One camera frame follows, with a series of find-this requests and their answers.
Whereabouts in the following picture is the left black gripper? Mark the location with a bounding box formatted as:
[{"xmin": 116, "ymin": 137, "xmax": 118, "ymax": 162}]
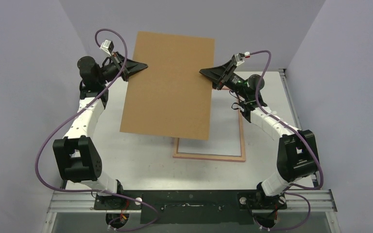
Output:
[{"xmin": 97, "ymin": 51, "xmax": 148, "ymax": 85}]

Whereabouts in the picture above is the brown cardboard backing board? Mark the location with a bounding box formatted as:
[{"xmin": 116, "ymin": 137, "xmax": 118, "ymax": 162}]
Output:
[{"xmin": 120, "ymin": 32, "xmax": 215, "ymax": 140}]

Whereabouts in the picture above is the seascape photo print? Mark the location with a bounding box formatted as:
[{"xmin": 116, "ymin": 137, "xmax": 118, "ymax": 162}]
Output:
[{"xmin": 178, "ymin": 90, "xmax": 241, "ymax": 157}]

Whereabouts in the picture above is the pink wooden picture frame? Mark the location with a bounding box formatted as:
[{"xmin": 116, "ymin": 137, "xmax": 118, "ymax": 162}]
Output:
[{"xmin": 172, "ymin": 88, "xmax": 246, "ymax": 162}]

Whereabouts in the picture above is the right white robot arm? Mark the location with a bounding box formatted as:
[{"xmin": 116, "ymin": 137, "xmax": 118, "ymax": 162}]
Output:
[{"xmin": 199, "ymin": 59, "xmax": 322, "ymax": 208}]

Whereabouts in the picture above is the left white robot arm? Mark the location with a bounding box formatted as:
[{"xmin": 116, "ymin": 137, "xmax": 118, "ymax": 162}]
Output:
[{"xmin": 52, "ymin": 52, "xmax": 148, "ymax": 209}]

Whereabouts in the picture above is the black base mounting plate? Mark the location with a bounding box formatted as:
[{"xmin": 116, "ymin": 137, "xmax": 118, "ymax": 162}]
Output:
[{"xmin": 93, "ymin": 190, "xmax": 287, "ymax": 225}]

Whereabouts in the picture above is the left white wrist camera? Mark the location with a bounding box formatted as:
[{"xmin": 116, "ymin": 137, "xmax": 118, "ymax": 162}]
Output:
[{"xmin": 100, "ymin": 39, "xmax": 115, "ymax": 56}]

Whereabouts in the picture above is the aluminium rail front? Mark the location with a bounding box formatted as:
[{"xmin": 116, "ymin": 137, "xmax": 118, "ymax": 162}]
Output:
[{"xmin": 42, "ymin": 189, "xmax": 340, "ymax": 233}]

